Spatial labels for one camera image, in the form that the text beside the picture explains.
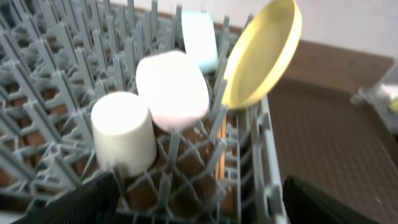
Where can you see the yellow round plate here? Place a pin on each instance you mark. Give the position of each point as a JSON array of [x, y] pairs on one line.
[[262, 54]]

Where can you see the green orange snack wrapper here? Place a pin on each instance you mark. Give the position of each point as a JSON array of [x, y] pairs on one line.
[[393, 106]]

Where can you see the pink bowl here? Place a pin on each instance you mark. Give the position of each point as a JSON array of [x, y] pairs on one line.
[[173, 88]]

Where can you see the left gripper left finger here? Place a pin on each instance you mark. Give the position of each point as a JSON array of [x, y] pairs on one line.
[[95, 202]]

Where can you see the clear plastic waste bin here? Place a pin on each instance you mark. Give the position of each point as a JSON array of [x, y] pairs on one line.
[[372, 96]]

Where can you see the white cup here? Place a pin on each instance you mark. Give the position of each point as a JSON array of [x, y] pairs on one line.
[[123, 134]]

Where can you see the white napkin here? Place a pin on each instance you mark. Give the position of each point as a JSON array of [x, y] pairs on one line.
[[388, 91]]

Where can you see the wooden chopstick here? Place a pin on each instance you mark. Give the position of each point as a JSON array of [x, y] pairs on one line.
[[222, 135], [217, 154]]

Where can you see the brown plastic serving tray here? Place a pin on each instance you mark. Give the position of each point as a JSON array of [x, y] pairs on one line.
[[342, 148]]

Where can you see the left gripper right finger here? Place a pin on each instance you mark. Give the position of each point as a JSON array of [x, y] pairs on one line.
[[304, 203]]

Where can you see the grey plastic dishwasher rack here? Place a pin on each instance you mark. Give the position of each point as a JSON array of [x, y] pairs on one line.
[[59, 57]]

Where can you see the light blue bowl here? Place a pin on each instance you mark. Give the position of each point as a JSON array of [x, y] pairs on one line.
[[199, 39]]

